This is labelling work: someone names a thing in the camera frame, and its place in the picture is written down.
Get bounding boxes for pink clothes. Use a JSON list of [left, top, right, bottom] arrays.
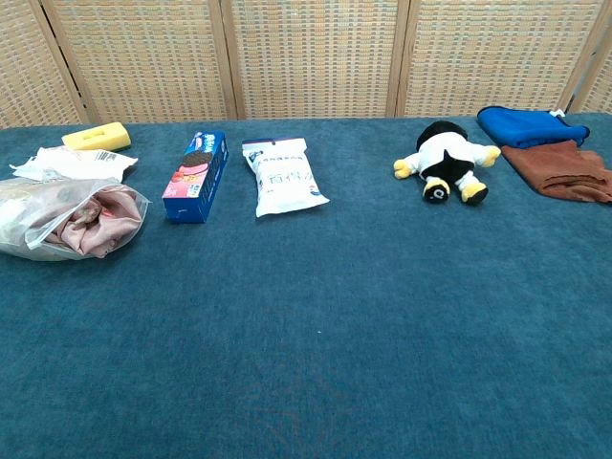
[[45, 185, 144, 259]]

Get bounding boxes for transparent plastic zip bag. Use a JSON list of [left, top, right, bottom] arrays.
[[0, 176, 152, 262]]

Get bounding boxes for white snack pouch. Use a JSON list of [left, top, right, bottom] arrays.
[[241, 137, 331, 219]]

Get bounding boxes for blue carpeted table surface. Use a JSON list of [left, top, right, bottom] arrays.
[[0, 112, 612, 459]]

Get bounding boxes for blue cookie box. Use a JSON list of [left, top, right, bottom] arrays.
[[162, 130, 230, 225]]

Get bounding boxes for penguin plush toy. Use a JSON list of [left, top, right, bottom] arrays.
[[393, 120, 502, 208]]

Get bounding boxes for woven wooden folding screen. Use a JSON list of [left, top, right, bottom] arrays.
[[0, 0, 612, 129]]

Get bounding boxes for yellow sponge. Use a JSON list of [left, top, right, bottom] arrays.
[[61, 121, 132, 153]]

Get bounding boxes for blue towel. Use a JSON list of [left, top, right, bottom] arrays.
[[476, 106, 591, 150]]

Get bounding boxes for crumpled white wrapper packet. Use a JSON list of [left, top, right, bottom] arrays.
[[9, 145, 139, 184]]

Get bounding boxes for brown towel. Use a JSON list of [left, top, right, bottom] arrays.
[[500, 140, 612, 205]]

